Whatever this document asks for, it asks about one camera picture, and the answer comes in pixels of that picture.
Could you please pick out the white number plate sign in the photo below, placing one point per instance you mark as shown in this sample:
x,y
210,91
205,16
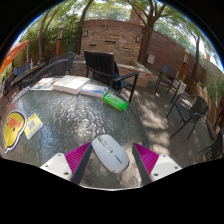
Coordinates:
x,y
20,94

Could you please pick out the large forked tree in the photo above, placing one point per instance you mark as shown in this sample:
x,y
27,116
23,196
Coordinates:
x,y
146,40

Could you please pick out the dark metal patio chair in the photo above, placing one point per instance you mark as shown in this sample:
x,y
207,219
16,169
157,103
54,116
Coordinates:
x,y
216,146

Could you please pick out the yellow code card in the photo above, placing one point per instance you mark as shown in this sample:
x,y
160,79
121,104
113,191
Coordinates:
x,y
33,125

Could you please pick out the black slatted wooden chair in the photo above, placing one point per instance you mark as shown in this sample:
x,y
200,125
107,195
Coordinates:
x,y
100,65

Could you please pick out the large white flat box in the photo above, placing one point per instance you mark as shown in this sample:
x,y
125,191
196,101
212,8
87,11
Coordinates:
x,y
70,84

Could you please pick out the dark slatted metal chair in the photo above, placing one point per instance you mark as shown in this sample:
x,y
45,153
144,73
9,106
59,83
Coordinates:
x,y
168,71

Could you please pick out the wall lantern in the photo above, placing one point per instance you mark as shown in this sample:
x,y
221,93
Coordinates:
x,y
86,33
137,38

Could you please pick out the green wipes packet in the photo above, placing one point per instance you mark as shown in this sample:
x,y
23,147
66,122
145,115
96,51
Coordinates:
x,y
115,101

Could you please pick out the grey wall utility box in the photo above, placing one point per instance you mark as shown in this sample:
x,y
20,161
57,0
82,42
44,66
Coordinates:
x,y
151,59

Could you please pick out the thin leaning tree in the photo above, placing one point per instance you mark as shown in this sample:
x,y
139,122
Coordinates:
x,y
81,30

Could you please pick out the white and blue box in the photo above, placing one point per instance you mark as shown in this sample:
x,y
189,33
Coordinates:
x,y
94,90

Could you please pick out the orange lamp post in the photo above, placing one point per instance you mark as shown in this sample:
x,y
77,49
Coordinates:
x,y
184,65
60,41

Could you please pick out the dark wicker armchair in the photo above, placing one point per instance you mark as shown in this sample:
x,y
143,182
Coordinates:
x,y
53,70
68,58

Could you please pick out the yellow bird-shaped mouse pad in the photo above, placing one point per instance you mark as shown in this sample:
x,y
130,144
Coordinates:
x,y
13,130

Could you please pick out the orange patio umbrella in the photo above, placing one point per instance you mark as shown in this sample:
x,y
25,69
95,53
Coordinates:
x,y
13,55

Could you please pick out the dark mesh metal chair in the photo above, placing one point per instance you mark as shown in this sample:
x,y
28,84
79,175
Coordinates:
x,y
198,106

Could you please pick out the dark round patio table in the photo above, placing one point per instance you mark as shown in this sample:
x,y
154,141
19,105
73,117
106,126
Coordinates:
x,y
26,73

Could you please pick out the blue patio chair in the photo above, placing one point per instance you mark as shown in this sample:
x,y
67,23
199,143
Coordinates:
x,y
22,69

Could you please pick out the colourful printed leaflet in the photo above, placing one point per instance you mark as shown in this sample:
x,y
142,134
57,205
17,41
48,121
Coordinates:
x,y
45,84

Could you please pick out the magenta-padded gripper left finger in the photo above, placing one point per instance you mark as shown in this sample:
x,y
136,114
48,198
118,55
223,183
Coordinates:
x,y
75,160

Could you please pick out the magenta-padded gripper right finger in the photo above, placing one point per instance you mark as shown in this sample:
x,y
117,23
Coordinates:
x,y
150,160

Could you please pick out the low stone ledge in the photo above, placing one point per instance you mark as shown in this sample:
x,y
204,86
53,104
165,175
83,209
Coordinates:
x,y
143,75

